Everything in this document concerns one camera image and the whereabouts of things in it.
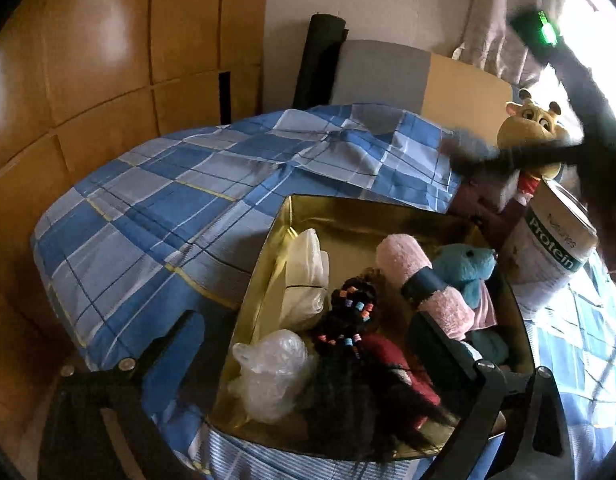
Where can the beige cloth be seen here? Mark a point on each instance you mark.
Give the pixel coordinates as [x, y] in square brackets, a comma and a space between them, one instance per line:
[303, 270]

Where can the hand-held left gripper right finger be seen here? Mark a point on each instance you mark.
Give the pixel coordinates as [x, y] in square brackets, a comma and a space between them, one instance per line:
[432, 355]

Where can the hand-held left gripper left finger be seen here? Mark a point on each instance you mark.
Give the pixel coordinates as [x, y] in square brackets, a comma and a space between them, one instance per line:
[180, 355]

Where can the pink towel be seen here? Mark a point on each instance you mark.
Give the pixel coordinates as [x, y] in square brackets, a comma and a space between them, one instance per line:
[402, 260]

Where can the teal plush toy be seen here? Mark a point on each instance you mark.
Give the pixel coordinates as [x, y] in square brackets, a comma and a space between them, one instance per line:
[462, 265]

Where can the clear plastic bag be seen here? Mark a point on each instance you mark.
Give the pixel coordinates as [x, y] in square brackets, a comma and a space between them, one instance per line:
[273, 370]

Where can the window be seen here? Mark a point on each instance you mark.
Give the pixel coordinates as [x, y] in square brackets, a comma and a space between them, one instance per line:
[577, 2]

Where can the maroon cardboard box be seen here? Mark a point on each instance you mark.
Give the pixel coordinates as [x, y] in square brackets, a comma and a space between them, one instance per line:
[480, 195]

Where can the white tin can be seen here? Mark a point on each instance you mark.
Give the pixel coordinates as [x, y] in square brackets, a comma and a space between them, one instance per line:
[542, 260]

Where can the pink curtain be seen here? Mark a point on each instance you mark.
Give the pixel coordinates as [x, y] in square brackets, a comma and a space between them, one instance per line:
[497, 10]

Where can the gold metal box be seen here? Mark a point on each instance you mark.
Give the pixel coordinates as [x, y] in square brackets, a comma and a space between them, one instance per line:
[348, 220]

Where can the grey yellow blue headboard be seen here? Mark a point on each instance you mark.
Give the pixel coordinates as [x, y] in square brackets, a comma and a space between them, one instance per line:
[382, 75]

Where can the black rolled mat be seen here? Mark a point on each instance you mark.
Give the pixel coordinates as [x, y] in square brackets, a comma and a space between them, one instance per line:
[320, 60]

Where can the blue plaid bedsheet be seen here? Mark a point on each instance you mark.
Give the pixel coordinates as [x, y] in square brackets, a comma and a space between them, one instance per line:
[163, 200]

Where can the yellow plush toy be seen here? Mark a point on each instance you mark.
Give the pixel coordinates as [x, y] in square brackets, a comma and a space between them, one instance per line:
[522, 130]

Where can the wooden wardrobe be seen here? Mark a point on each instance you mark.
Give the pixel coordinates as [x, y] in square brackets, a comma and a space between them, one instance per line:
[113, 60]

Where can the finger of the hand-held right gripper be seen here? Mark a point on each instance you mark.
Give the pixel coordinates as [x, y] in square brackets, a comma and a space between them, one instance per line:
[527, 160]

